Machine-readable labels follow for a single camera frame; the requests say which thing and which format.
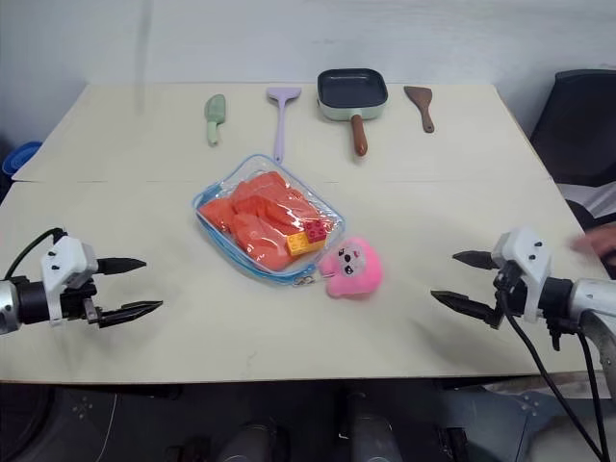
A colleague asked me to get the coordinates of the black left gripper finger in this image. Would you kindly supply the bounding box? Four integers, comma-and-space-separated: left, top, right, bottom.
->
94, 257, 148, 277
97, 300, 165, 330

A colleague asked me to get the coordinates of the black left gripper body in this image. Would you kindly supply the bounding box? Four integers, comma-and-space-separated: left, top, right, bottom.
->
58, 282, 105, 329

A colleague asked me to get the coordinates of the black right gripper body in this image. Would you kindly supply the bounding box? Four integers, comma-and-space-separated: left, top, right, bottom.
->
489, 261, 528, 320

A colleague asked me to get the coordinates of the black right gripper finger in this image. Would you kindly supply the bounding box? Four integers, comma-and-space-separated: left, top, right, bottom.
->
428, 289, 502, 331
451, 249, 501, 272

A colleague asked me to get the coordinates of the clear pouch with orange blocks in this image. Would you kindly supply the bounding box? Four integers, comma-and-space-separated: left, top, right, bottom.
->
192, 153, 348, 286

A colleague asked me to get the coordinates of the orange cloth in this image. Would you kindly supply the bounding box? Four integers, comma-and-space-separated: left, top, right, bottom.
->
198, 169, 334, 271

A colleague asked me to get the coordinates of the person's bare hand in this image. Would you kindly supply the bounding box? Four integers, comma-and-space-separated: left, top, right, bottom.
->
569, 225, 616, 265

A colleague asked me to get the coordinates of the pink plush toy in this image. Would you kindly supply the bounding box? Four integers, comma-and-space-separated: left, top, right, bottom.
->
318, 234, 385, 300

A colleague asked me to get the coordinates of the person in white shirt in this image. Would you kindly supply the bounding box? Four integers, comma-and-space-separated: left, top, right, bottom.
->
560, 180, 616, 280

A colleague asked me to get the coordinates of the blue plastic basin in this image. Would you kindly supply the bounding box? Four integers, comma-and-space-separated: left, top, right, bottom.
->
1, 140, 44, 176

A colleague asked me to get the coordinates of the dark rounded shape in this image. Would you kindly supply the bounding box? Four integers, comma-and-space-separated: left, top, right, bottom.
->
221, 422, 291, 462
344, 390, 402, 462

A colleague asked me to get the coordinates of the red toy brick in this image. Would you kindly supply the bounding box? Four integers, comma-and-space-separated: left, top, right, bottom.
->
301, 218, 330, 241

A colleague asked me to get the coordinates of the black chair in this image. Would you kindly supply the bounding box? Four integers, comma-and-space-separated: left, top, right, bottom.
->
527, 68, 616, 187

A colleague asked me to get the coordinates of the yellow toy brick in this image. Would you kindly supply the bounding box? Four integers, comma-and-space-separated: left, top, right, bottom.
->
285, 232, 325, 257

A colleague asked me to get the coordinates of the brown wooden spatula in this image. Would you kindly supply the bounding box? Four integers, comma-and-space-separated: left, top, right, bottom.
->
402, 85, 436, 135

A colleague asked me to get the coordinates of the green toy knife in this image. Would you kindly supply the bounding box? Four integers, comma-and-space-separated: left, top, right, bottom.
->
203, 92, 228, 147

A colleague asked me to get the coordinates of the green square frying pan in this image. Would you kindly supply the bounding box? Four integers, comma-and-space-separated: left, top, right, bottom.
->
315, 67, 390, 158

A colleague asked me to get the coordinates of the purple silicone spatula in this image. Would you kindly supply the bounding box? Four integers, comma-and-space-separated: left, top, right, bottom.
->
265, 86, 304, 165

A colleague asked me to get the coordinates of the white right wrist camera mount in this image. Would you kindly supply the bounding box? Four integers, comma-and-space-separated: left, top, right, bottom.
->
490, 227, 553, 323

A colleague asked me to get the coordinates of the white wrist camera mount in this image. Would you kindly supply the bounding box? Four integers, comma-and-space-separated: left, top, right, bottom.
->
38, 235, 98, 327
490, 227, 553, 323

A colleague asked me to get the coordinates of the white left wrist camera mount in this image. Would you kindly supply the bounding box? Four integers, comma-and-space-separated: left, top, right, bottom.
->
38, 235, 98, 327

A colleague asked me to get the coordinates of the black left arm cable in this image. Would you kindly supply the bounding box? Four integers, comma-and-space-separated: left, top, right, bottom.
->
2, 227, 66, 281

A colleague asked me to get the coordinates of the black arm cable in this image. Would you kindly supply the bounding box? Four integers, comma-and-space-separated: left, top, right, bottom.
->
2, 227, 66, 281
495, 276, 605, 462

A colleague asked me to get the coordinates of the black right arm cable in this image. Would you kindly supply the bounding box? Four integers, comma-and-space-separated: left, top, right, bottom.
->
495, 276, 605, 462

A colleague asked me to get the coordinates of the metal keychain clasp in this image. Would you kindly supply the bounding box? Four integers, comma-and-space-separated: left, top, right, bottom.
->
292, 272, 334, 287

